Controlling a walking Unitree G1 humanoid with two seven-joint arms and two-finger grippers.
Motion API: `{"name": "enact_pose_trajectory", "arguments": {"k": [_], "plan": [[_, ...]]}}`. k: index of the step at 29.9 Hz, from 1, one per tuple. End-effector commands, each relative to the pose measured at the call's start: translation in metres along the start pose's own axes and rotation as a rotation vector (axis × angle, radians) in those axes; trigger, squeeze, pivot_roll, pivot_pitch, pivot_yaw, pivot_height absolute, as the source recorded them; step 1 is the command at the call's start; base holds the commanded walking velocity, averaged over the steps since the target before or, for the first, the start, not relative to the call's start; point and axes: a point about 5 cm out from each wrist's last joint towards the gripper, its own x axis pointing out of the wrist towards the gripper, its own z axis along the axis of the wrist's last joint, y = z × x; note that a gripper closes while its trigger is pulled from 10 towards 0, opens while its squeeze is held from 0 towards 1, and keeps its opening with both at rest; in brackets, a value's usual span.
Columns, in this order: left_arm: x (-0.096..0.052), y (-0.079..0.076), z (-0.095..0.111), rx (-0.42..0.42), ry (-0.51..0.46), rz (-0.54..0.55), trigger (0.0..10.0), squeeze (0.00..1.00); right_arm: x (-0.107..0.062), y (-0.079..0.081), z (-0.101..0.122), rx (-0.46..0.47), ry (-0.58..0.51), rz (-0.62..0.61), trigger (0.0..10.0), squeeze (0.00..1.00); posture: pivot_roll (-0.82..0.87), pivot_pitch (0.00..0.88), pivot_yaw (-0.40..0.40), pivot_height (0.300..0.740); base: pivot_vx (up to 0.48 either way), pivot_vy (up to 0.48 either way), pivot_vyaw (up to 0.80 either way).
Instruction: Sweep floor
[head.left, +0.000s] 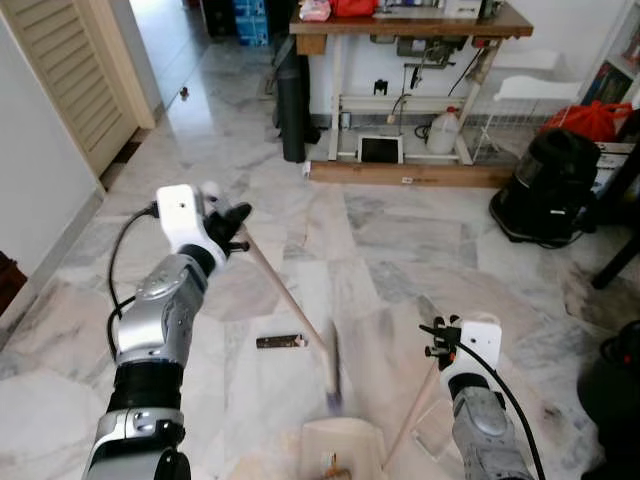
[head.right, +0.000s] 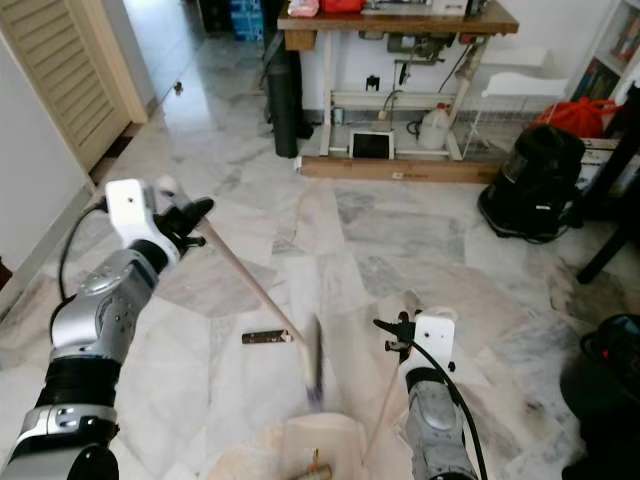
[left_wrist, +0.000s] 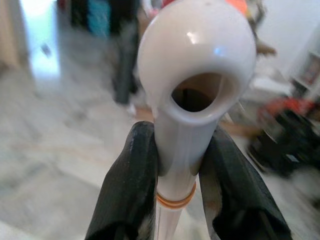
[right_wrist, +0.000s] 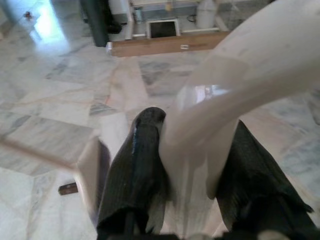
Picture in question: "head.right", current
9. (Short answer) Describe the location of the broom with wooden handle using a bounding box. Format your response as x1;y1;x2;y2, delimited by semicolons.
158;177;327;413

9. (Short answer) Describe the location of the cream dustpan with wooden handle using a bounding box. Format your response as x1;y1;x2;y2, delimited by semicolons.
280;358;406;480

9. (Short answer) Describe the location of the dark flat debris strip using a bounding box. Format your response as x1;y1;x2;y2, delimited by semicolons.
242;330;294;346

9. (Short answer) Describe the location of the black upright roll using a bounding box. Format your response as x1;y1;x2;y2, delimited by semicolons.
265;45;302;160

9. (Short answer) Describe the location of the brown debris piece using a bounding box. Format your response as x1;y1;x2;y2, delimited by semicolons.
295;450;334;480

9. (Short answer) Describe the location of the long wooden plank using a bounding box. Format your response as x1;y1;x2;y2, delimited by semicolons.
300;155;502;185

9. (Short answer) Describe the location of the white framed tablet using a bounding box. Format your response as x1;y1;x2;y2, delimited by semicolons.
348;130;397;162

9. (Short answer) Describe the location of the beige louvred door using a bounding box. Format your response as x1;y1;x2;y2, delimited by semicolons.
0;0;152;172

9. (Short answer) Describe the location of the blue box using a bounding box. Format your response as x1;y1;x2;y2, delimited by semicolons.
228;0;267;42

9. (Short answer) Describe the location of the black vacuum cleaner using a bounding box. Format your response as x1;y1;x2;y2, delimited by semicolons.
478;124;590;244

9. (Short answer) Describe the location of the clear plastic jug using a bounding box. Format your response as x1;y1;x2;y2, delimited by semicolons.
418;103;454;152

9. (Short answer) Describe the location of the black rounded object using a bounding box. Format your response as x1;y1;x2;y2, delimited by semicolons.
560;313;640;480

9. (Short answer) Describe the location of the pink packet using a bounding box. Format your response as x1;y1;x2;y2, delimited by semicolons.
287;0;322;19

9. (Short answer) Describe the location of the black furniture leg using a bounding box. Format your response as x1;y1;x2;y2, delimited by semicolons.
575;110;640;287

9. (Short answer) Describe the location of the red cloth item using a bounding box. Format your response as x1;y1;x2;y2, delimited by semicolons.
321;0;367;15

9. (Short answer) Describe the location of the wooden top work table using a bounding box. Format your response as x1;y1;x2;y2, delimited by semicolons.
278;0;520;162

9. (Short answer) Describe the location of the red bag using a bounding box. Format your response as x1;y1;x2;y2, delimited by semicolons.
532;97;620;140

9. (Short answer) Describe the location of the white bookshelf with books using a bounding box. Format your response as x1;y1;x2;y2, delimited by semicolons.
570;0;640;102

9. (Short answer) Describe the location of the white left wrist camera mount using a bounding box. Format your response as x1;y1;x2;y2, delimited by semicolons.
105;179;177;264

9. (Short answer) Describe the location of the white wire rack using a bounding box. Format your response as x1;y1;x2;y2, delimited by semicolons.
460;70;577;157

